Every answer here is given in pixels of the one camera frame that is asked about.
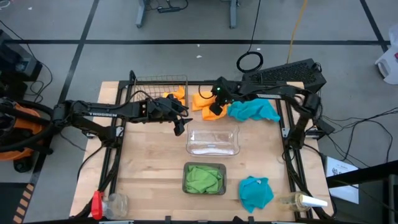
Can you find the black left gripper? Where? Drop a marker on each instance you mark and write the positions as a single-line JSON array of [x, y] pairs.
[[158, 110]]

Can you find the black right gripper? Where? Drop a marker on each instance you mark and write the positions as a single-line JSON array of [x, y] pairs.
[[224, 93]]

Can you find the orange microfiber towel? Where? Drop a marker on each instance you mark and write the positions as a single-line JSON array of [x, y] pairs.
[[175, 93], [202, 101], [213, 117]]

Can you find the teal microfiber towel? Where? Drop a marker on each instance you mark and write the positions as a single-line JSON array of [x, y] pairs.
[[255, 193], [253, 110]]

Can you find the green microfiber towel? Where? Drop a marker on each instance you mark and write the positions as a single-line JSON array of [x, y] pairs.
[[196, 185], [202, 170], [216, 183]]

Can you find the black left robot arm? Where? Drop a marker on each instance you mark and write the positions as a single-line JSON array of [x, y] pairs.
[[99, 112]]

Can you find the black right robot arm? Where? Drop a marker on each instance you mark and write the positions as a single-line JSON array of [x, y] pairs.
[[280, 91]]

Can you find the clear plastic bin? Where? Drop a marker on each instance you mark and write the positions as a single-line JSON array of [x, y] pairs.
[[213, 140]]

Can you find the grey translucent plastic bin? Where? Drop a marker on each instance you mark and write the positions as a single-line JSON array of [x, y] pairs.
[[184, 179]]

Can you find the black perforated computer case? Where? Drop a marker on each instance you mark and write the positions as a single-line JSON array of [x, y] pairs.
[[286, 73]]

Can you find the grey desk leg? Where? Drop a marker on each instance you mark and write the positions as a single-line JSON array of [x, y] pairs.
[[141, 12], [233, 14]]

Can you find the black power strip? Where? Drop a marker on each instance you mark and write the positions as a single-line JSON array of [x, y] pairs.
[[169, 9]]

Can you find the clear jar with red lid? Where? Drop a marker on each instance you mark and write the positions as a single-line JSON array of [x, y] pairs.
[[105, 205]]

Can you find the clear bottle with white nozzle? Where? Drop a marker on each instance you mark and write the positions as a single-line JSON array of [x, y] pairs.
[[298, 201]]

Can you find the white printed paper sheet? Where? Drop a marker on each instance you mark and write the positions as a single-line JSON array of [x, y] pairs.
[[342, 180]]

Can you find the orange black shop vacuum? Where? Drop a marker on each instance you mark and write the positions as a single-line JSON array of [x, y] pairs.
[[18, 124]]

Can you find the white plastic stool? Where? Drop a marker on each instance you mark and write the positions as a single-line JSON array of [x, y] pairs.
[[388, 62]]

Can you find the black side table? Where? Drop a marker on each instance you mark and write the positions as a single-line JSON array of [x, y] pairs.
[[373, 193]]

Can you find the black equipment cart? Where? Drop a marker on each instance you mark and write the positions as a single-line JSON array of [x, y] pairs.
[[15, 62]]

